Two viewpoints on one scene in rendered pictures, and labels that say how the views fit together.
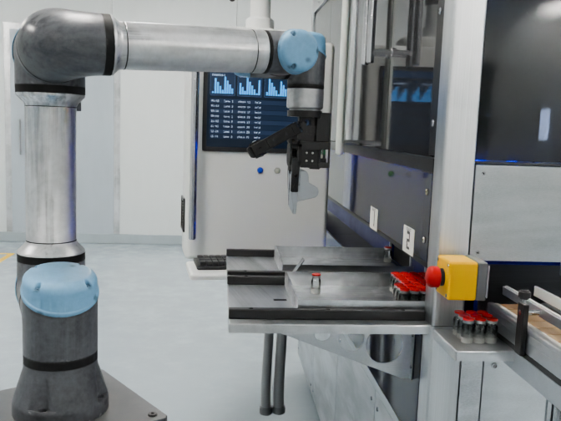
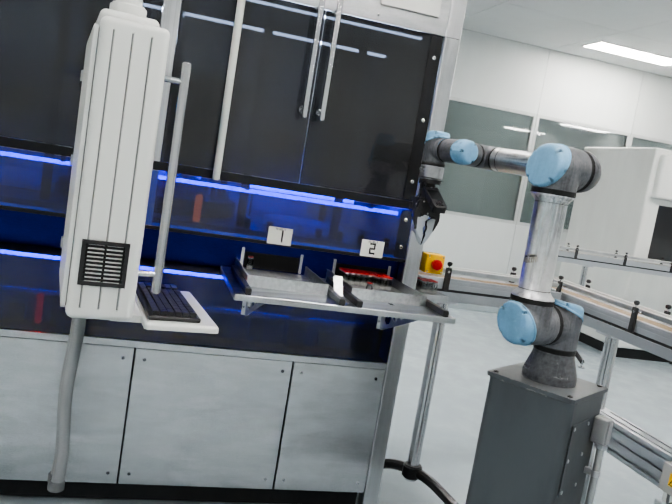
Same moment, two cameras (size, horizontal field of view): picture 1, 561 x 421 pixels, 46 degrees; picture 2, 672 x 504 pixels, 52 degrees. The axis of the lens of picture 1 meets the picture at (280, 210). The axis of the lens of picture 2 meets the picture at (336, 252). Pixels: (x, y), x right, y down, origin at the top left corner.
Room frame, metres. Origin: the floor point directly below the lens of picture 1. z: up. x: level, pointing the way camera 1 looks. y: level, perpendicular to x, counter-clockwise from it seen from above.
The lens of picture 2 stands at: (2.02, 2.14, 1.27)
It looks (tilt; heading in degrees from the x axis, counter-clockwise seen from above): 6 degrees down; 260
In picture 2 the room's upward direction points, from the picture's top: 9 degrees clockwise
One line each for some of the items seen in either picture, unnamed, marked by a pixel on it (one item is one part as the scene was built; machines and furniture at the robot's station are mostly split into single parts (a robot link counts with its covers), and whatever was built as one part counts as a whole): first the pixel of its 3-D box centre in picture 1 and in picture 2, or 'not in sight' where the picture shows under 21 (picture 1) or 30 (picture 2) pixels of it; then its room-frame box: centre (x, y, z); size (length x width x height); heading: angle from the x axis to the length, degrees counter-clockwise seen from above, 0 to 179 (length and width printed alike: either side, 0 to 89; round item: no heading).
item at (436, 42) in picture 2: (437, 63); (418, 149); (1.35, -0.30, 1.40); 0.04 x 0.01 x 0.80; 5
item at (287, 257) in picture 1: (339, 261); (278, 275); (1.78, -0.17, 0.90); 0.34 x 0.26 x 0.04; 95
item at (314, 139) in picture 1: (306, 140); (426, 197); (1.36, -0.05, 1.24); 0.09 x 0.08 x 0.12; 95
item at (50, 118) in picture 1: (51, 174); (543, 246); (1.16, 0.41, 1.16); 0.15 x 0.12 x 0.55; 25
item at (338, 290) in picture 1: (366, 292); (373, 286); (1.45, -0.20, 0.90); 0.34 x 0.26 x 0.04; 96
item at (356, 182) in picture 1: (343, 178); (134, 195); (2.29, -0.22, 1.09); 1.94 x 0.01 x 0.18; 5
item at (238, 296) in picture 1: (323, 286); (330, 293); (1.61, -0.11, 0.87); 0.70 x 0.48 x 0.02; 5
